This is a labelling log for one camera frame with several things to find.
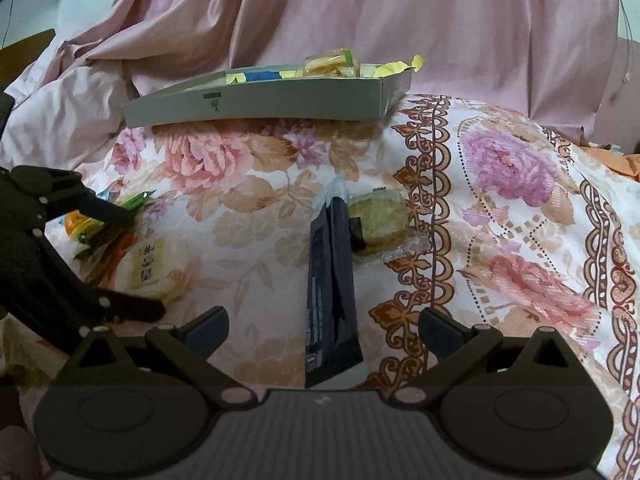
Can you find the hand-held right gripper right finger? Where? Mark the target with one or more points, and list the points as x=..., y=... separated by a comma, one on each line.
x=441, y=331

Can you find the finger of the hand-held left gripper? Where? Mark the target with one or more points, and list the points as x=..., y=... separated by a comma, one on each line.
x=135, y=309
x=105, y=215

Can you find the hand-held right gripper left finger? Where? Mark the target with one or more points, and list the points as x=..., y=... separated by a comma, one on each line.
x=207, y=332

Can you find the blue jelly cup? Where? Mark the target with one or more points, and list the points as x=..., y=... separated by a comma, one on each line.
x=104, y=195

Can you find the dark green snack wrapper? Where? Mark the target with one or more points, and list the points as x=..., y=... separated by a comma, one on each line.
x=100, y=246

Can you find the green candy wrapper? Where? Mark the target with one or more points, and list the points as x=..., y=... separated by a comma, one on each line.
x=137, y=200

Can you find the long black snack packet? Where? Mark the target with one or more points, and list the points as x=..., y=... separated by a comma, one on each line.
x=330, y=285

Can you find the yellow clear snack packets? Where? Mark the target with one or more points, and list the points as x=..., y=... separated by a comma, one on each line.
x=377, y=220

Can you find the grey cardboard box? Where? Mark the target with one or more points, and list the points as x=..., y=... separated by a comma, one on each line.
x=250, y=102

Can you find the round cream pastry packet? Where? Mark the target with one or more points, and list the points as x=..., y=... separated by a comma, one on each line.
x=147, y=267

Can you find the orange snack wrapper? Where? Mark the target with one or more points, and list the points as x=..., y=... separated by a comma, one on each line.
x=107, y=264

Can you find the floral bed sheet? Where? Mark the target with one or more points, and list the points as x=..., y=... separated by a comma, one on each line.
x=250, y=210

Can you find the wooden headboard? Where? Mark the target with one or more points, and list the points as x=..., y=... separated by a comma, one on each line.
x=25, y=47

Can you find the colourful snack packet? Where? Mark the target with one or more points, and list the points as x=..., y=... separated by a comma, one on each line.
x=260, y=75

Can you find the orange cloth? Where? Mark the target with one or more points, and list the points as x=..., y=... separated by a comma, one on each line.
x=625, y=165

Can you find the clear packet of cookies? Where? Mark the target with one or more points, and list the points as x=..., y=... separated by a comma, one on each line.
x=325, y=64

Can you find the pink quilt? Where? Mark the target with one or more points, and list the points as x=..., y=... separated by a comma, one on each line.
x=400, y=10

